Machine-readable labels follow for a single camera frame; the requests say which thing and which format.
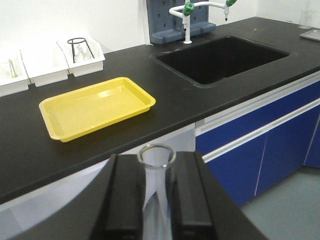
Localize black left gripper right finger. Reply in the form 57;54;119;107
171;151;266;240

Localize yellow plastic tray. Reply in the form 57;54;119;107
39;77;156;143

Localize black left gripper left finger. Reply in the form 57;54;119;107
90;154;145;240

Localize white bin middle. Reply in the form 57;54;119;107
20;41;69;87

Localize white lab faucet green knobs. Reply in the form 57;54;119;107
168;0;237;45

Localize white bin right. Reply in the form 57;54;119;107
57;32;105;77

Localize blue cabinet doors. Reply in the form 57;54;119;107
195;82;320;206

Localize glass funnel with green stick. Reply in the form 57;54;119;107
8;58;19;78

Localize tall transparent test tube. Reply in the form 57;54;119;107
137;143;177;240

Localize black lab sink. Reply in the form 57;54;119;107
155;35;290;88

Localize white bin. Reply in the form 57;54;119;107
0;48;30;97
57;32;105;77
20;41;69;87

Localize glass flask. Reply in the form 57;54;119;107
75;44;92;63

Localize metal tray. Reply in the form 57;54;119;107
300;29;320;42

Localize black wire tripod stand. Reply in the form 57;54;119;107
67;37;95;64

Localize grey-blue drying pegboard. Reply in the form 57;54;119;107
145;0;217;45

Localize white bin left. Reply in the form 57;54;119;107
0;48;30;97

